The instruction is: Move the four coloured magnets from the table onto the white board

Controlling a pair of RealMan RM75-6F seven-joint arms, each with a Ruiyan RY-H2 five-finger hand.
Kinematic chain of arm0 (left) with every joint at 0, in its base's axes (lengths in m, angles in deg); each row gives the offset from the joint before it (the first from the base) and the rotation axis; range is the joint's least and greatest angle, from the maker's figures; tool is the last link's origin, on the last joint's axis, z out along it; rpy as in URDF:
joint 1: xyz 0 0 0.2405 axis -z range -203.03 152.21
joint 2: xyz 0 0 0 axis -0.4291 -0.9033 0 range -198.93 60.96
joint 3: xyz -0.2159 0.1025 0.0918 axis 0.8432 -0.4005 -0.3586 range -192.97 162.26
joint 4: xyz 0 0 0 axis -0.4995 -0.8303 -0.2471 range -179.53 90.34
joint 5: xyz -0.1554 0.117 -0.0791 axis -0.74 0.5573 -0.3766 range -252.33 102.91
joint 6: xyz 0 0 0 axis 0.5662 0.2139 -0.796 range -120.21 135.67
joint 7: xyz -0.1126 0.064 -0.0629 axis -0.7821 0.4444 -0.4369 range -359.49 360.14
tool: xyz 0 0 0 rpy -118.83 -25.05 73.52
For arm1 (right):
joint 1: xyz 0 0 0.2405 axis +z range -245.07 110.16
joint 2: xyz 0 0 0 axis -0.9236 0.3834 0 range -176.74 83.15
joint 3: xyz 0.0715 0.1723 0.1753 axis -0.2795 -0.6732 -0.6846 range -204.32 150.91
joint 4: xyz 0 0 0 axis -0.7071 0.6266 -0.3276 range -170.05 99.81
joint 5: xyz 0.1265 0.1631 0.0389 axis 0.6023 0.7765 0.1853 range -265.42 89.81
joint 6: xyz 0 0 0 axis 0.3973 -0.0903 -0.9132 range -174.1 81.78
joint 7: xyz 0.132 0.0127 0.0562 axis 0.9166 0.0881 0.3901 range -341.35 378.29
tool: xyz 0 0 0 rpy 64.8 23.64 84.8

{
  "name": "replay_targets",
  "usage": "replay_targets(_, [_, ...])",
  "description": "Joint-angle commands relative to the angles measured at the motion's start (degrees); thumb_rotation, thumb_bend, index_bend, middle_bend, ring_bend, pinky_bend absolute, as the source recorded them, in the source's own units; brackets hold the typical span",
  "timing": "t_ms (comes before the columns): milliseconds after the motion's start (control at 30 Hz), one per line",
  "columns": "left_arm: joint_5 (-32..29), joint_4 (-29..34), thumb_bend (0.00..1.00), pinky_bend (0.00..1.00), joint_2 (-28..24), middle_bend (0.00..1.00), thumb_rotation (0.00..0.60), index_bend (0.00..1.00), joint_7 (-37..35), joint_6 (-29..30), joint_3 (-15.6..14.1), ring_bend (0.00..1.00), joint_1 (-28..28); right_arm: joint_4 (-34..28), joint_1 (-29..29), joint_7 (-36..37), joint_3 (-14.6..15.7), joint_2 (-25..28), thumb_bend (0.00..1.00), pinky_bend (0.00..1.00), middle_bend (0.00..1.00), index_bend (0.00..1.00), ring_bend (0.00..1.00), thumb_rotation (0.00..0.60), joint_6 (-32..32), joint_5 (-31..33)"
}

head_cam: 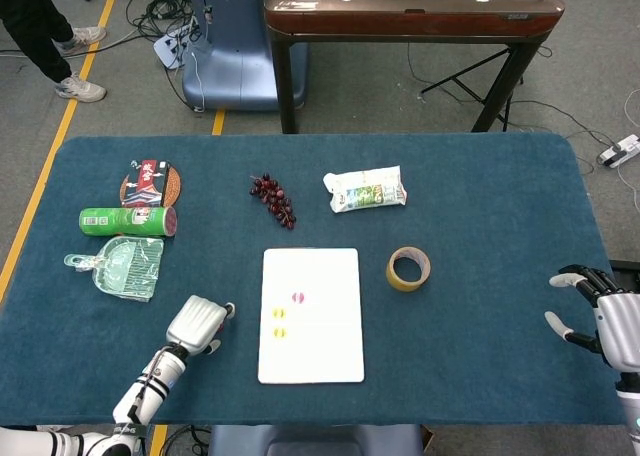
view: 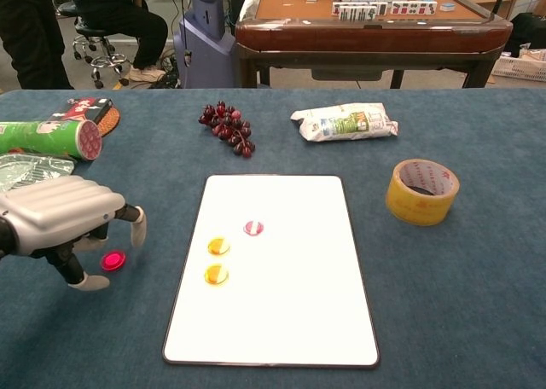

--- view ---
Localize brown mahjong table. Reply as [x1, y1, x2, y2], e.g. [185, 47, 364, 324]
[234, 0, 514, 90]

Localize white plastic basket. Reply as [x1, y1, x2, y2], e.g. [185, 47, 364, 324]
[490, 51, 546, 83]

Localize blue table cloth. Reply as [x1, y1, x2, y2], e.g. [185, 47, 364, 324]
[0, 88, 546, 389]

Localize orange chip disc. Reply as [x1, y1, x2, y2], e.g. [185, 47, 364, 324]
[203, 263, 230, 287]
[206, 235, 232, 258]

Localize white rectangular board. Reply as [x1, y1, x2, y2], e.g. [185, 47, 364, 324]
[161, 174, 380, 369]

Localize chrome swivel stool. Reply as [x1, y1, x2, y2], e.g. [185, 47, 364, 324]
[57, 0, 131, 90]

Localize black bag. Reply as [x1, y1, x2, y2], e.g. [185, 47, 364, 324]
[505, 12, 546, 60]

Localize red black printed box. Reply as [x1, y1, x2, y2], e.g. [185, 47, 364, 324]
[45, 97, 114, 125]

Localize seated person in black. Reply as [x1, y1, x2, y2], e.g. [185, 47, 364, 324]
[67, 0, 168, 83]

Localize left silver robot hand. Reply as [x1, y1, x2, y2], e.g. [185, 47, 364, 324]
[0, 174, 148, 292]

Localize mahjong tile row black faces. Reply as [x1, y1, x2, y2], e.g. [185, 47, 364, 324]
[331, 1, 390, 22]

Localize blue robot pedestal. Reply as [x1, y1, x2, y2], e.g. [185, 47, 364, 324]
[172, 0, 238, 90]

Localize tangled black cables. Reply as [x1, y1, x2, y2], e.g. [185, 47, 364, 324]
[147, 51, 184, 90]

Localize pendant cable on pedestal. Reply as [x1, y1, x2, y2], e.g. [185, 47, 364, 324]
[178, 0, 193, 69]

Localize white green snack bag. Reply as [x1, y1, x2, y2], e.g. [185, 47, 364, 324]
[289, 102, 399, 143]

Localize green chips can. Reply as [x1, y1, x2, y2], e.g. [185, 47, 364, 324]
[0, 119, 103, 163]

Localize round woven coaster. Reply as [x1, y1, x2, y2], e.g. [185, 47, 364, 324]
[96, 105, 122, 138]

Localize green dustpan in plastic wrap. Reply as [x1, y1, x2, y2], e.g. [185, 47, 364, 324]
[0, 152, 76, 194]

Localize dark red grape bunch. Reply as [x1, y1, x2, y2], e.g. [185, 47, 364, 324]
[197, 101, 256, 159]

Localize mahjong tile row red faces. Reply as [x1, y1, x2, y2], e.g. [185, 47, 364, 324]
[388, 0, 439, 16]

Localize standing person in black trousers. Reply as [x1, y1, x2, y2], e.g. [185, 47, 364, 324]
[0, 0, 76, 90]

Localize yellow packing tape roll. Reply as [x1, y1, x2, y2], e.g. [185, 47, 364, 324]
[385, 158, 461, 227]

